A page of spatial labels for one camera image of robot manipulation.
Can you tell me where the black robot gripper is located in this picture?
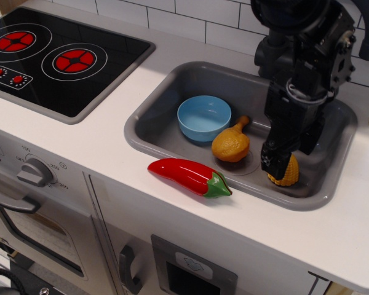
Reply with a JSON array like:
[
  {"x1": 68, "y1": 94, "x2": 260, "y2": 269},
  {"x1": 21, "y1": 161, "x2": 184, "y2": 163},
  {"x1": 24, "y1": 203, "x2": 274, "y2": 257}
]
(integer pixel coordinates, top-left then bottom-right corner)
[{"x1": 261, "y1": 75, "x2": 326, "y2": 180}]

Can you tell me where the yellow toy corn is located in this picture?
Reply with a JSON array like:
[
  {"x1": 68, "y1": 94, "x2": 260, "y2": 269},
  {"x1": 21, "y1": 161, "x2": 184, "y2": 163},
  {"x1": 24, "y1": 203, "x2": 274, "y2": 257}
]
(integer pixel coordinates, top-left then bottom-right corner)
[{"x1": 267, "y1": 154, "x2": 300, "y2": 187}]

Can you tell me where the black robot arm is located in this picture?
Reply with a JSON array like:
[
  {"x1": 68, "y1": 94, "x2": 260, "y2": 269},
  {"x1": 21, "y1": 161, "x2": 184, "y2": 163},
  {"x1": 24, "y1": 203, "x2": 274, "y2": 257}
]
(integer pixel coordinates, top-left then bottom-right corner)
[{"x1": 251, "y1": 1, "x2": 355, "y2": 180}]

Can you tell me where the grey toy sink basin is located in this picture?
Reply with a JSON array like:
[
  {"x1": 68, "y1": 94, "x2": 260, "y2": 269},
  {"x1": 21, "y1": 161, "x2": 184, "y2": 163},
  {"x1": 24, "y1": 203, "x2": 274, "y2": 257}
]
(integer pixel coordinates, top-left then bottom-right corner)
[{"x1": 124, "y1": 61, "x2": 357, "y2": 211}]

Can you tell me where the light blue plastic bowl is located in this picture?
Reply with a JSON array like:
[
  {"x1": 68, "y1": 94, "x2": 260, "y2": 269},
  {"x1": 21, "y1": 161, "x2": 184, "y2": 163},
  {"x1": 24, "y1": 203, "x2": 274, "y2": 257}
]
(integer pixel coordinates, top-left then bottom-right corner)
[{"x1": 177, "y1": 95, "x2": 232, "y2": 143}]

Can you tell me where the toy chicken drumstick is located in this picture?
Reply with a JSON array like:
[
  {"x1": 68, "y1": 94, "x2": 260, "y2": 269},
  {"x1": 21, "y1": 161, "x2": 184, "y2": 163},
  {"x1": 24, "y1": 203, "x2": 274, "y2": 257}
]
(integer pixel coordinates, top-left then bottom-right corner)
[{"x1": 211, "y1": 116, "x2": 250, "y2": 163}]

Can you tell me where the black toy faucet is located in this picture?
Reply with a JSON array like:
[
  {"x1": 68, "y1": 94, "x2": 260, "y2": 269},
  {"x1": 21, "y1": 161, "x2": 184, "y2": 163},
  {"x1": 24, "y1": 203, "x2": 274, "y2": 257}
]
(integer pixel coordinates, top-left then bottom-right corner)
[{"x1": 251, "y1": 1, "x2": 356, "y2": 87}]

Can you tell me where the red toy chili pepper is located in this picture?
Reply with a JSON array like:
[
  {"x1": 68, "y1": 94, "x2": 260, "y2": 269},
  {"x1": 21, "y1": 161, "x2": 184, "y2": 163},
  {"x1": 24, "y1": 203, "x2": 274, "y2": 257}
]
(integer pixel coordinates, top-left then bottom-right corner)
[{"x1": 148, "y1": 158, "x2": 232, "y2": 199}]

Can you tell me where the grey dishwasher panel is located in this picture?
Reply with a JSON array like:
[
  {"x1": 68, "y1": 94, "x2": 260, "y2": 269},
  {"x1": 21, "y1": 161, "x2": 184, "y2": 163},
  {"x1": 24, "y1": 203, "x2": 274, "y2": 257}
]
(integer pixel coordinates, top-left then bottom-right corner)
[{"x1": 151, "y1": 235, "x2": 238, "y2": 295}]

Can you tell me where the black toy stovetop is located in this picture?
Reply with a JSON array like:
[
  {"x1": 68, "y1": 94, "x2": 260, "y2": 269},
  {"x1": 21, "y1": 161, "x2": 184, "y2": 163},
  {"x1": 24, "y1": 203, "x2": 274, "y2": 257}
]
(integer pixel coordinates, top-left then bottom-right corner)
[{"x1": 0, "y1": 7, "x2": 156, "y2": 125}]

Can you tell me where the toy oven door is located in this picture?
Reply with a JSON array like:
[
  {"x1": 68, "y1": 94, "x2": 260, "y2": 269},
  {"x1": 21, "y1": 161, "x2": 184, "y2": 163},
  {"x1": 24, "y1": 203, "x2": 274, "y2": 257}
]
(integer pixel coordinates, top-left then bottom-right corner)
[{"x1": 0, "y1": 167, "x2": 111, "y2": 295}]

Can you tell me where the grey oven knob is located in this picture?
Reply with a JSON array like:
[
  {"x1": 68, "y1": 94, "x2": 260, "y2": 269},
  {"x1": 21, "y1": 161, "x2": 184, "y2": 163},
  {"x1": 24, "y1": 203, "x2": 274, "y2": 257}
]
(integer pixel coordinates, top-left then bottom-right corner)
[{"x1": 17, "y1": 158, "x2": 54, "y2": 187}]

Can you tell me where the grey cabinet door handle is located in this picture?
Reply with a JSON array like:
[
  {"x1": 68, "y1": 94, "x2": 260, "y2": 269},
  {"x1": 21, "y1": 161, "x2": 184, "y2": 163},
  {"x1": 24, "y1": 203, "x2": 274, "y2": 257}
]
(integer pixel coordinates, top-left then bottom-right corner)
[{"x1": 119, "y1": 245, "x2": 143, "y2": 294}]

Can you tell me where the grey oven door handle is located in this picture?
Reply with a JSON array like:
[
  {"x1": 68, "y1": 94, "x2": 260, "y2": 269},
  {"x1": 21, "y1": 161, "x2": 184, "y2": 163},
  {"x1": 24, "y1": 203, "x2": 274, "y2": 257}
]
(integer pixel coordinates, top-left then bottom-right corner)
[{"x1": 0, "y1": 191, "x2": 41, "y2": 214}]

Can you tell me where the black cable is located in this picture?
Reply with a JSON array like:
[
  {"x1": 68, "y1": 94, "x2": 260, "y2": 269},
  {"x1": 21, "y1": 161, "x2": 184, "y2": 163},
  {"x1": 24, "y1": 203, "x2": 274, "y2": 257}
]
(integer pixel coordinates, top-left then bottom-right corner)
[{"x1": 0, "y1": 266, "x2": 25, "y2": 295}]

